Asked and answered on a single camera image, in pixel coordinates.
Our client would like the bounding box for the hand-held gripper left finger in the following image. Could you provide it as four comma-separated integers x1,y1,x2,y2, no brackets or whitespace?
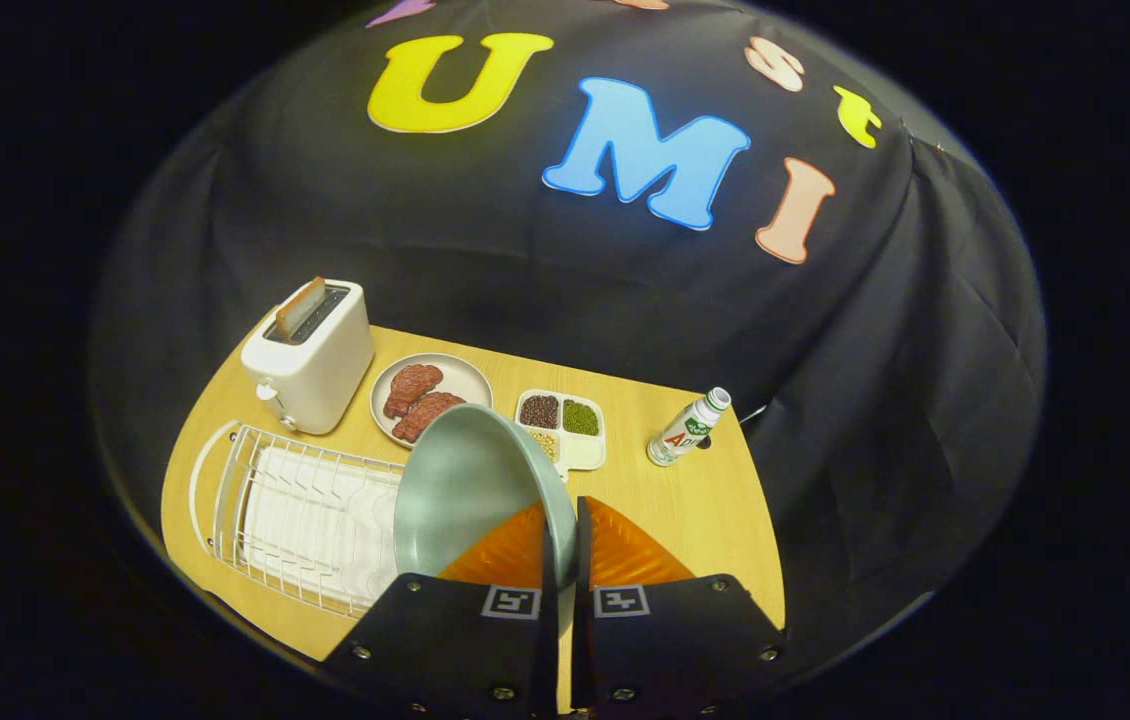
322,500,561,717

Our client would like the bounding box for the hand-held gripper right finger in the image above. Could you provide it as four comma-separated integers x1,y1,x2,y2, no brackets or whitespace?
570,495,788,713

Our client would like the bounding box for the white wire dish rack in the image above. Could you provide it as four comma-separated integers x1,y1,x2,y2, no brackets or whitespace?
187,420,408,619

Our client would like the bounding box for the beige plate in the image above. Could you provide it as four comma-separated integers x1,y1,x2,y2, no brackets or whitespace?
369,352,494,449

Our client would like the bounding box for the white divided tray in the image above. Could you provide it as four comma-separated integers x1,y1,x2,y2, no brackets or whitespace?
513,388,608,479

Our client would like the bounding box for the white and green drink bottle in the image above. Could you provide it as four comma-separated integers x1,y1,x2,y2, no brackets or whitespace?
646,386,732,468

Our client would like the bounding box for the red meat piece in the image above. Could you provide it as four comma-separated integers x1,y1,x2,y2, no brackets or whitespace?
391,392,467,444
383,364,445,420

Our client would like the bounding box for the white toaster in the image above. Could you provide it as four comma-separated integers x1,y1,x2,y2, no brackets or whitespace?
240,280,376,436

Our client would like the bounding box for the toast slice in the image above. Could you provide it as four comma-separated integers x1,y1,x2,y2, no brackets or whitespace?
274,277,328,338

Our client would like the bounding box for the black backdrop cloth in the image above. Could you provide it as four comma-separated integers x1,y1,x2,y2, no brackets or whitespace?
90,0,1048,691

